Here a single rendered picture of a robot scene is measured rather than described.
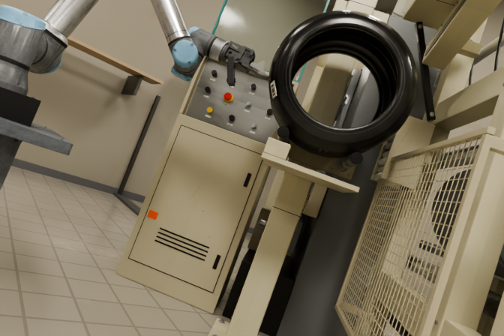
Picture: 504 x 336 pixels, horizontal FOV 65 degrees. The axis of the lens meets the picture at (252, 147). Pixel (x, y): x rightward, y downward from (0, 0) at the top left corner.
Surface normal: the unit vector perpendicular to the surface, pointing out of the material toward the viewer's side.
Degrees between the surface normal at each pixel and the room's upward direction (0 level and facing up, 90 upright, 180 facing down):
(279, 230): 90
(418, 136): 90
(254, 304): 90
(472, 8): 162
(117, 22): 90
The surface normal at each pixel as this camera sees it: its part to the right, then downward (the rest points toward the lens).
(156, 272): -0.07, -0.12
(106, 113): 0.55, 0.13
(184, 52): 0.18, 0.04
